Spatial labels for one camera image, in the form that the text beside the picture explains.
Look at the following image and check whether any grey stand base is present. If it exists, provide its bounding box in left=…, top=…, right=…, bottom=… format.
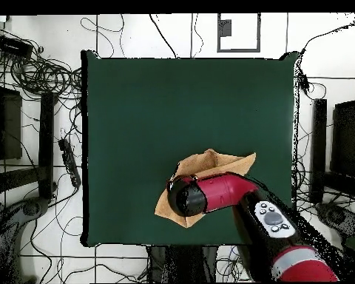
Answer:
left=0, top=195, right=50, bottom=283
left=314, top=201, right=355, bottom=237

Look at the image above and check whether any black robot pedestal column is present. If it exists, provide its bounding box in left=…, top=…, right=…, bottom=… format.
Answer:
left=146, top=245, right=219, bottom=283

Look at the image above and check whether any small black power adapter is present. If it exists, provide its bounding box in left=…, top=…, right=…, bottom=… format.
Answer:
left=297, top=72, right=311, bottom=93

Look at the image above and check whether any dark green table cloth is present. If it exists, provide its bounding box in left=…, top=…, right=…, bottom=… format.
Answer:
left=80, top=49, right=299, bottom=249

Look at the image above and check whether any tangle of black cables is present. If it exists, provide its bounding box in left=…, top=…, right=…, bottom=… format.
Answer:
left=0, top=24, right=83, bottom=103

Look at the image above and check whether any black rectangular box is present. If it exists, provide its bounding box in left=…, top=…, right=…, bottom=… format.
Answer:
left=0, top=34, right=34, bottom=59

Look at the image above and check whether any long black power strip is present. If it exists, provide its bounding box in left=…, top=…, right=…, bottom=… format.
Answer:
left=58, top=138, right=82, bottom=188

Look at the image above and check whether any tan terry towel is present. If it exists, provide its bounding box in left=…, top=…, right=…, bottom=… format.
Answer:
left=154, top=148, right=257, bottom=229

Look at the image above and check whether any thick black cable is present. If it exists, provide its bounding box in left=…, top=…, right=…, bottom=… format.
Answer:
left=149, top=13, right=178, bottom=59

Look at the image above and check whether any small dark grey box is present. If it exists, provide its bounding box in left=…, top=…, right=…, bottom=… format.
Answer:
left=219, top=18, right=233, bottom=37

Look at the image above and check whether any grey square floor frame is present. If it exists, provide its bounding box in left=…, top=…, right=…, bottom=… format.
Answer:
left=216, top=13, right=262, bottom=53

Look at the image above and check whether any black metal frame stand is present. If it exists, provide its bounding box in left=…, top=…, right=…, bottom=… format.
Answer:
left=0, top=67, right=59, bottom=208
left=308, top=75, right=355, bottom=205

